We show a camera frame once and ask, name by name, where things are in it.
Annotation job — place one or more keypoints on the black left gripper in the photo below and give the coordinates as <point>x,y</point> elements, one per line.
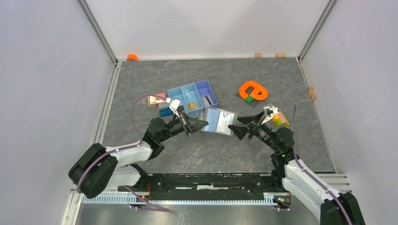
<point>191,125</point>

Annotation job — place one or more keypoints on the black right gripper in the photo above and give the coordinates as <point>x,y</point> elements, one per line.
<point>246,120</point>

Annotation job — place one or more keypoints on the gold card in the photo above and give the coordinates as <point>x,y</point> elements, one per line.
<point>192,106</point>

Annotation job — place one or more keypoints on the white card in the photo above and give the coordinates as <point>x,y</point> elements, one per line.
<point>225,119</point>

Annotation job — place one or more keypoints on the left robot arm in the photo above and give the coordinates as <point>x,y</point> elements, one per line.
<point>101,168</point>

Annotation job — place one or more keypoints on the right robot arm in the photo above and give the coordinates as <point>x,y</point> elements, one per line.
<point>329,205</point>

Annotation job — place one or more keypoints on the pink card box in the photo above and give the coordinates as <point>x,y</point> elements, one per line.
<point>154,101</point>

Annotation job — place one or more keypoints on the light blue middle drawer box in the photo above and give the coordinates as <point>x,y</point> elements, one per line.
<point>193,96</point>

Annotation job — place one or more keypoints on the light blue drawer box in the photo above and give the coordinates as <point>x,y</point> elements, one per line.
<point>180,94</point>
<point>193,96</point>

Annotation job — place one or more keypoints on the blue building block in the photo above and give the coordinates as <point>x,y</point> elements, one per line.
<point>165,112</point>

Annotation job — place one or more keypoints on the green block on black plate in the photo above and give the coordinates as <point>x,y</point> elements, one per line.
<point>249,100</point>

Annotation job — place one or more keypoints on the clear plastic block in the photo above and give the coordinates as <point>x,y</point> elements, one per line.
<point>163,105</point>

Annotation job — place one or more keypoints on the purple plastic drawer box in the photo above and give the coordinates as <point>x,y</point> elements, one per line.
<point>204,89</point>

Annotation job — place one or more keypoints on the light blue left drawer box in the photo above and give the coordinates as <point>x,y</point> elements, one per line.
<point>180,94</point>

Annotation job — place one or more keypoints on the colourful building block stack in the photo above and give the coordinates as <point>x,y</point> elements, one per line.
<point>280,120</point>

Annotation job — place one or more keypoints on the wooden arch piece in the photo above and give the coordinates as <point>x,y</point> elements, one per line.
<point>311,93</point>

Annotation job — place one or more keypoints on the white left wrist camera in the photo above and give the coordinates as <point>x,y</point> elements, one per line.
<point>173,105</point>

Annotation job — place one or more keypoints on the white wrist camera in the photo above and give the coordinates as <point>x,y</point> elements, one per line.
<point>173,105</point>
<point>269,112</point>

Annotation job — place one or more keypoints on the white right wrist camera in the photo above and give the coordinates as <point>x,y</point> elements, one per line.
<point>269,112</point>

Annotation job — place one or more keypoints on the orange plastic ring toy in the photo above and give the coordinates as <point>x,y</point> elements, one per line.
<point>253,90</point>

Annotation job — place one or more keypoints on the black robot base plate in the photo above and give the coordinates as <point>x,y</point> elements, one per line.
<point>205,186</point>

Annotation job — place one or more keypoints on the orange cap at wall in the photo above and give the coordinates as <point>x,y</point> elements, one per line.
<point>131,57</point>

